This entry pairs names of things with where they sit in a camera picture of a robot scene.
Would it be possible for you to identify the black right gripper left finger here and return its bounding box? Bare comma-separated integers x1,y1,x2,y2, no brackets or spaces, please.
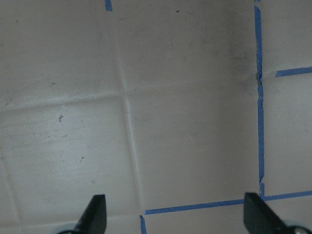
73,195,107,234

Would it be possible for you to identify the brown paper table mat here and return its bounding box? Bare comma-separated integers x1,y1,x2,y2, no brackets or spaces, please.
0,0,312,234

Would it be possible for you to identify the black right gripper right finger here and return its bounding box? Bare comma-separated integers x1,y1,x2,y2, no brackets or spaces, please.
243,193,312,234

